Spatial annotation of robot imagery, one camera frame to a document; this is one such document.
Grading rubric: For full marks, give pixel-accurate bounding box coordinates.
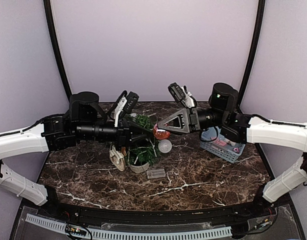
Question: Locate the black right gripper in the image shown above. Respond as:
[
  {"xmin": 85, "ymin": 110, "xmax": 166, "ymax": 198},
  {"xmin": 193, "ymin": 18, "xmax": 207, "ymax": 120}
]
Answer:
[{"xmin": 154, "ymin": 106, "xmax": 228, "ymax": 135}]

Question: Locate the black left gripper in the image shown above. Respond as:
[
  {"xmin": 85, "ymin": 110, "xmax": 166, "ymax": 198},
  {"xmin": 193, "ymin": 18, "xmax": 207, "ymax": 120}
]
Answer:
[{"xmin": 75, "ymin": 117, "xmax": 152, "ymax": 152}]

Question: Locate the clear string light garland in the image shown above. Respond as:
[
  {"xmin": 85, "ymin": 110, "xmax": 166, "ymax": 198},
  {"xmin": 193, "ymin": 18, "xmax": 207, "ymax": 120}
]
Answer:
[{"xmin": 109, "ymin": 112, "xmax": 173, "ymax": 180}]

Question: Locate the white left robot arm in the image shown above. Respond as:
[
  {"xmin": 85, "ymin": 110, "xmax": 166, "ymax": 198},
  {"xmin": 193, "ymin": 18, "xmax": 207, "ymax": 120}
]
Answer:
[{"xmin": 0, "ymin": 91, "xmax": 154, "ymax": 218}]

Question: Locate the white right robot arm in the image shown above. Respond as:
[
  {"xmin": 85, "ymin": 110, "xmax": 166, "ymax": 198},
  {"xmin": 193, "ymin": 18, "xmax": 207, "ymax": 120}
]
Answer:
[{"xmin": 157, "ymin": 82, "xmax": 307, "ymax": 217}]

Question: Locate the small green christmas tree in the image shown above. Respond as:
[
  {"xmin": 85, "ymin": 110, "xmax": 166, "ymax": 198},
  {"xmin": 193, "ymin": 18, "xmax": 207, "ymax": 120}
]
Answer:
[{"xmin": 125, "ymin": 113, "xmax": 160, "ymax": 166}]

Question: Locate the white tree pot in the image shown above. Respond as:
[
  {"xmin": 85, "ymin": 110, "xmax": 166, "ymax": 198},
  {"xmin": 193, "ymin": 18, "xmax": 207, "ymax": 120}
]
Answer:
[{"xmin": 129, "ymin": 162, "xmax": 150, "ymax": 174}]

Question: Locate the blue plastic basket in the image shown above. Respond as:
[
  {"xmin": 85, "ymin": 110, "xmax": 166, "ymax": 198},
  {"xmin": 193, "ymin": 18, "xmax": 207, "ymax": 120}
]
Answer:
[{"xmin": 199, "ymin": 126, "xmax": 246, "ymax": 164}]

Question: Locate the pink bow ornament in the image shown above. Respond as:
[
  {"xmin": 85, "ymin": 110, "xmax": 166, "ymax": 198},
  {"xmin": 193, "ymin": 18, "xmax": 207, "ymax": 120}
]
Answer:
[{"xmin": 213, "ymin": 138, "xmax": 227, "ymax": 147}]

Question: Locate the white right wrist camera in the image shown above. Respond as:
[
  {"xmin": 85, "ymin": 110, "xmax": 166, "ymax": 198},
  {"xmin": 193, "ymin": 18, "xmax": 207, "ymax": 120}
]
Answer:
[{"xmin": 168, "ymin": 82, "xmax": 197, "ymax": 109}]

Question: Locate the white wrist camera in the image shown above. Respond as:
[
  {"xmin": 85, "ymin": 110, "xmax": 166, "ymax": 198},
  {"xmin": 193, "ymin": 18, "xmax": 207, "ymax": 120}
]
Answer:
[
  {"xmin": 113, "ymin": 90, "xmax": 139, "ymax": 128},
  {"xmin": 168, "ymin": 82, "xmax": 197, "ymax": 109}
]

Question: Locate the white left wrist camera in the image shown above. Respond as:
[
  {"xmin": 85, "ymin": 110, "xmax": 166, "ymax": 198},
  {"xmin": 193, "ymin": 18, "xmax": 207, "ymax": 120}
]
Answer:
[{"xmin": 113, "ymin": 90, "xmax": 139, "ymax": 128}]

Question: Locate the white cable duct strip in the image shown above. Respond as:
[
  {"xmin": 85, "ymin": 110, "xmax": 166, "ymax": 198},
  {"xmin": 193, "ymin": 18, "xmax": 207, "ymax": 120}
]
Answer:
[{"xmin": 25, "ymin": 213, "xmax": 232, "ymax": 240}]

